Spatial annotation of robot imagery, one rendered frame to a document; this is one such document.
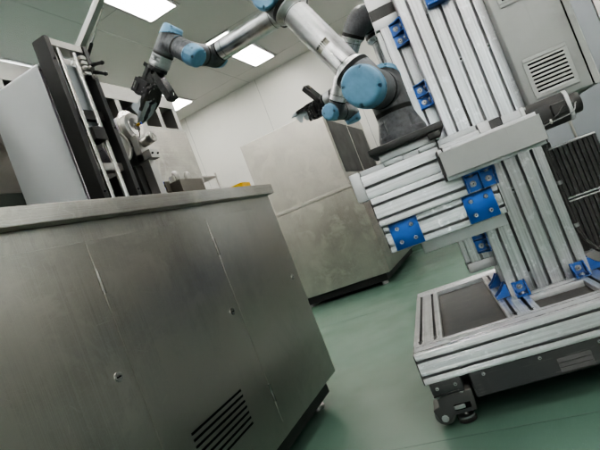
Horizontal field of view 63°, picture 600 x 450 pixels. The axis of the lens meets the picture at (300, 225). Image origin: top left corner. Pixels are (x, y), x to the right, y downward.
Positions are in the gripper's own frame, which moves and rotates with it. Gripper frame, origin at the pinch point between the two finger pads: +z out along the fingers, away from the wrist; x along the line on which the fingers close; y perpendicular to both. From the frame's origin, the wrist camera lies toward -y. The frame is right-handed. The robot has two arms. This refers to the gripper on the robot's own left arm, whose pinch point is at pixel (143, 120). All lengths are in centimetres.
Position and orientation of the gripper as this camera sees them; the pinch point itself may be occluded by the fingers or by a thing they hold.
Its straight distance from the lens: 194.6
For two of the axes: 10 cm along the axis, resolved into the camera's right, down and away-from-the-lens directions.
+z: -4.3, 8.6, 2.7
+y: -8.3, -4.9, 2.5
